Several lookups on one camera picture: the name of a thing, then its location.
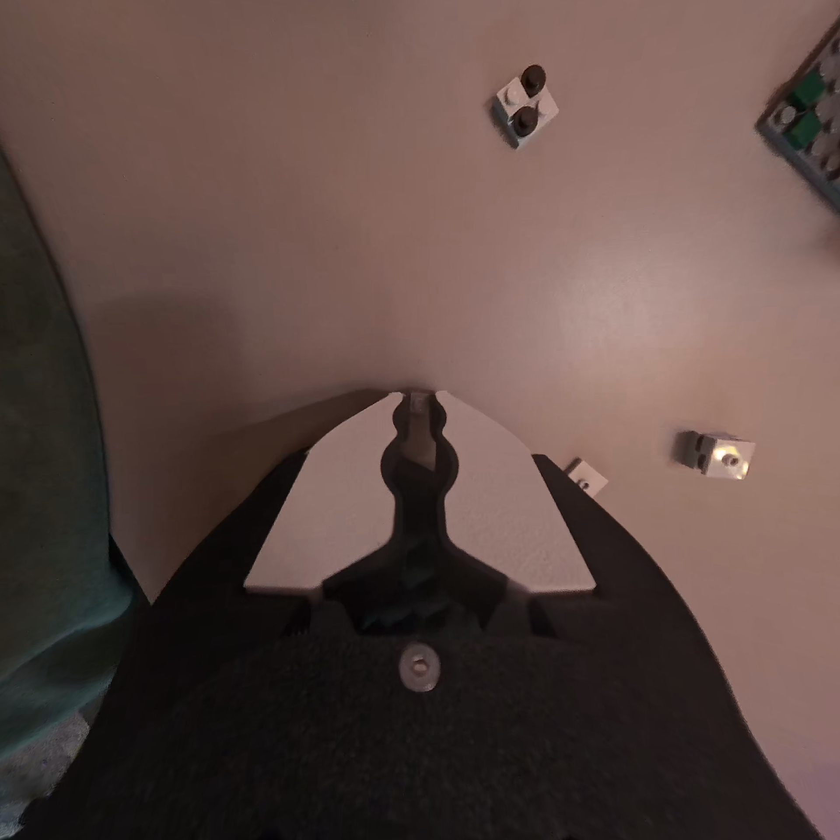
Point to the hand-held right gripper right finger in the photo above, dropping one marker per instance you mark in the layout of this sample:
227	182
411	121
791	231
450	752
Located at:
512	518

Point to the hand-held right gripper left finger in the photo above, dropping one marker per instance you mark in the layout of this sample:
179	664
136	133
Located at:
328	518

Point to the grey cube brick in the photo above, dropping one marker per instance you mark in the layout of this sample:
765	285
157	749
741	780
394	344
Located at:
715	453

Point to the small grey brick assembly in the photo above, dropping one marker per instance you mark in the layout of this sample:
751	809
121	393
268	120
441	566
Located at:
546	108

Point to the grey desk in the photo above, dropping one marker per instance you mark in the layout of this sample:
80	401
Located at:
328	229

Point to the black mesh office chair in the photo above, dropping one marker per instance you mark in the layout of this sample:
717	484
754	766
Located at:
420	518

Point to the green sweatshirt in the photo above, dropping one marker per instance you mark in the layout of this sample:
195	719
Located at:
46	459

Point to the multicoloured brick model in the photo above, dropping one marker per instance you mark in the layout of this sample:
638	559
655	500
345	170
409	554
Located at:
807	131

